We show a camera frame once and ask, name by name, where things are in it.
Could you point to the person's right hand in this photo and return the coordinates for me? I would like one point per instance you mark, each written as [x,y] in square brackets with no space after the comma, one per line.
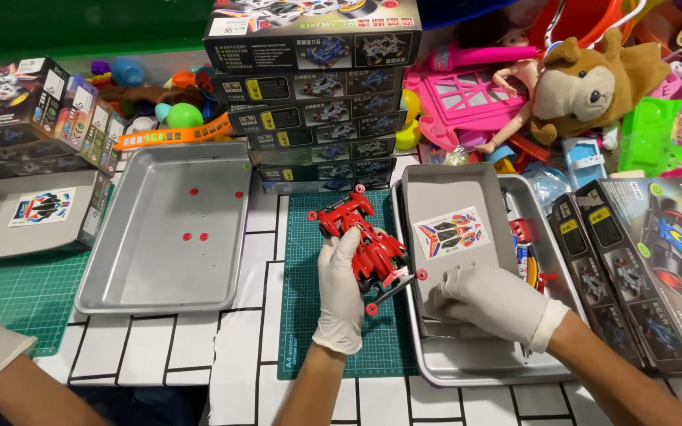
[495,307]

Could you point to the person's left hand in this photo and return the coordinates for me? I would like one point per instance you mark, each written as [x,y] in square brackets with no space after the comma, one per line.
[338,296]

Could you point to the person's right fingers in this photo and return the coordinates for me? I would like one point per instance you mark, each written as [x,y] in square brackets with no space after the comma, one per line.
[456,284]

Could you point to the person's left fingers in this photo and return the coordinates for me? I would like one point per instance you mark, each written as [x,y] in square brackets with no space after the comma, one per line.
[346,242]

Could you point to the red toy race car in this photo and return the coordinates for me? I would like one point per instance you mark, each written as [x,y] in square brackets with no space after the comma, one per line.
[373,251]

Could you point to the colourful sticker sheet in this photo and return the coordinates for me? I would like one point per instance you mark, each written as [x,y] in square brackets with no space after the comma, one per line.
[42,207]
[450,232]

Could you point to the green cutting mat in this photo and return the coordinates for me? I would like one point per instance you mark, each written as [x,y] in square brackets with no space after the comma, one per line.
[302,284]
[21,296]

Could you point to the small battery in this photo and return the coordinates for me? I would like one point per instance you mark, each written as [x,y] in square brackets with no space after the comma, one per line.
[522,260]

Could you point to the yellow plastic part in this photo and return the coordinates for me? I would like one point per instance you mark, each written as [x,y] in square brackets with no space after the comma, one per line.
[533,269]

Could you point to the red plastic car part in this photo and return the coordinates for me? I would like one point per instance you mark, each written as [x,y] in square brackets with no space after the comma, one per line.
[547,279]
[520,231]

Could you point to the metal tray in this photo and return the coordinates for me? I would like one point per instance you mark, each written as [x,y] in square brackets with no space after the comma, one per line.
[495,364]
[163,266]

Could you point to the black toy car box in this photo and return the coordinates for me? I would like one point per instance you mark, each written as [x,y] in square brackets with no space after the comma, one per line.
[660,266]
[595,284]

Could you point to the stack of toy car boxes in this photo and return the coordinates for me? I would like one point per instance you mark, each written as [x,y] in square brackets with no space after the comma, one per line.
[317,83]

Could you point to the pink toy gate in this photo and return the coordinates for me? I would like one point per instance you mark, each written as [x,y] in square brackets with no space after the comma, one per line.
[465,109]

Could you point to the light blue toy piece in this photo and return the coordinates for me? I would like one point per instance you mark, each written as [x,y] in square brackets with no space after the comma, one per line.
[584,163]

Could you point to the green plastic egg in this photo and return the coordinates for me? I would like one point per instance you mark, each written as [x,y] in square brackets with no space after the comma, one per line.
[184,115]

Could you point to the orange toy track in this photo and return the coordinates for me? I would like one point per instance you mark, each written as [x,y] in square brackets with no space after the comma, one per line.
[169,135]

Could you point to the plastic doll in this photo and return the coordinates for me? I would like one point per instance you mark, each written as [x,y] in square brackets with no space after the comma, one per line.
[518,74]

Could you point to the white black-lined table cover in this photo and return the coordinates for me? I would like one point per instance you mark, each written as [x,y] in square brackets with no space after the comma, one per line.
[157,355]

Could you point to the brown plush dog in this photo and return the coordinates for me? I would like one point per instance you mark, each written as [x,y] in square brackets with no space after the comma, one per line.
[578,89]

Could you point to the green plastic toy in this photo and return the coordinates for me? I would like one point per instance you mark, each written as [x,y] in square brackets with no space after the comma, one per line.
[649,136]

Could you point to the blue plastic ball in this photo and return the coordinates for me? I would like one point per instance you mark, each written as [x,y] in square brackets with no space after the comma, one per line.
[128,72]

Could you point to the pile of toy car boxes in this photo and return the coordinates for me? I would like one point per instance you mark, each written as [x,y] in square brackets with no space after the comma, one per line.
[21,118]

